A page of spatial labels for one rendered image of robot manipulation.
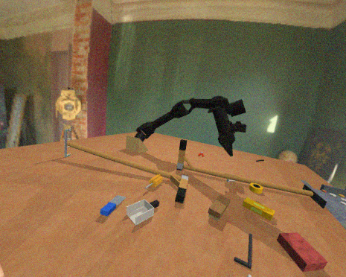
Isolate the dark grey l-shaped bar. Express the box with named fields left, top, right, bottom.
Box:
left=234, top=234, right=252, bottom=269

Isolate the yellow ring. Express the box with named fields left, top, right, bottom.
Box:
left=249, top=183, right=263, bottom=194

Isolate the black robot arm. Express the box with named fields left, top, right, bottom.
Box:
left=135, top=95, right=246, bottom=142

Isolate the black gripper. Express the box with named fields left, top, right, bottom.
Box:
left=216, top=118, right=235, bottom=156

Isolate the yellow spirit level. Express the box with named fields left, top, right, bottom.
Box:
left=242, top=197, right=275, bottom=221

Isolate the red rectangular block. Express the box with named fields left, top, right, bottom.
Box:
left=277, top=232, right=328, bottom=272

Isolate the white open tray with black handle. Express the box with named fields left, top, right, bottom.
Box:
left=126, top=199, right=160, bottom=225

